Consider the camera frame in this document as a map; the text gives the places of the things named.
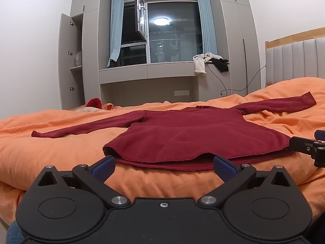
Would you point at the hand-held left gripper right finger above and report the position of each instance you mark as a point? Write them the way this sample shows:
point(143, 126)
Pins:
point(223, 169)

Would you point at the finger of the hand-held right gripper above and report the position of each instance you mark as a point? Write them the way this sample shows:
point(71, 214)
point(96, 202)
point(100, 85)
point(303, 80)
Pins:
point(303, 144)
point(320, 134)

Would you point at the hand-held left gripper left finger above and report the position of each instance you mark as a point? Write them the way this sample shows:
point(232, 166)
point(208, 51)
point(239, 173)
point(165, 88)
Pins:
point(104, 168)

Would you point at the dark red sweater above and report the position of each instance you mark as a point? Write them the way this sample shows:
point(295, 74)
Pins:
point(198, 134)

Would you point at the orange bed sheet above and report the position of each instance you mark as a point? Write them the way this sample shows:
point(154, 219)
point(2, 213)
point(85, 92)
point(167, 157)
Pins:
point(50, 150)

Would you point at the small orange cloth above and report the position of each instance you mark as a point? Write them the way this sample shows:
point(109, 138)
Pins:
point(108, 106)

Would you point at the bright red cloth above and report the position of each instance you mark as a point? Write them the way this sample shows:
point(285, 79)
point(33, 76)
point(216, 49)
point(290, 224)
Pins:
point(94, 103)

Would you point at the grey padded wooden headboard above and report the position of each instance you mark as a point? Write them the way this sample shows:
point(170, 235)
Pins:
point(294, 61)

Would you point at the black cloth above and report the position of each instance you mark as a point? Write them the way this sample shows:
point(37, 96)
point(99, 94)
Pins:
point(222, 64)

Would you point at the white cloth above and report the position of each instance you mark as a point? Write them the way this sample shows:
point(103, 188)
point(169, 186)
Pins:
point(200, 62)

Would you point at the clear plastic bag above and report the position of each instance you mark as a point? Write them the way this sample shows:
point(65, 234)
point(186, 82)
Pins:
point(78, 58)

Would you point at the grey window sill shelf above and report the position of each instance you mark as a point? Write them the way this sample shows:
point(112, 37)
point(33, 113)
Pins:
point(162, 71)

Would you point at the person's denim leg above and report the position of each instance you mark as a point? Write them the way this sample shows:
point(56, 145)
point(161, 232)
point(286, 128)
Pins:
point(12, 233)

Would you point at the open grey wardrobe door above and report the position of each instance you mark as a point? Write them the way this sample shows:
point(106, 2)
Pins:
point(66, 61)

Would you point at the grey built-in wardrobe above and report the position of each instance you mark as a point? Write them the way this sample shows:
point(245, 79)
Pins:
point(236, 30)

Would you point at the light blue curtain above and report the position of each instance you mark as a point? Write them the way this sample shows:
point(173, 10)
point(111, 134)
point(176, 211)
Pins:
point(115, 28)
point(207, 22)

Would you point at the large glass window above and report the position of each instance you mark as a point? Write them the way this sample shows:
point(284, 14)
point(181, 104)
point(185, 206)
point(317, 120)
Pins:
point(175, 33)

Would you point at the open window sash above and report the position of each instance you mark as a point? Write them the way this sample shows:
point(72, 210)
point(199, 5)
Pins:
point(141, 17)

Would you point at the white wall socket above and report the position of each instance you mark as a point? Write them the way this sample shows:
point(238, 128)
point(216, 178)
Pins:
point(181, 92)

